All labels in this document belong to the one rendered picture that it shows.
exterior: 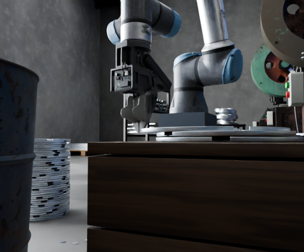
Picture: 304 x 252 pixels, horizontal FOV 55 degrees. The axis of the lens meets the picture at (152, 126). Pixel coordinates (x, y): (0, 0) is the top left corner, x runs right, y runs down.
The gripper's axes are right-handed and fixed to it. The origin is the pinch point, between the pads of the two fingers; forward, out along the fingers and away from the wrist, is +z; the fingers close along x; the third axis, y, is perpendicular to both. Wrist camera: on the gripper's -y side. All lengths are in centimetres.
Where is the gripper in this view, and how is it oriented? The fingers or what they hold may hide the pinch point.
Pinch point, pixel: (141, 128)
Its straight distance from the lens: 71.4
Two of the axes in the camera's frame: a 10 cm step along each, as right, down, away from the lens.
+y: -6.3, -0.3, -7.8
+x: 7.8, -0.3, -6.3
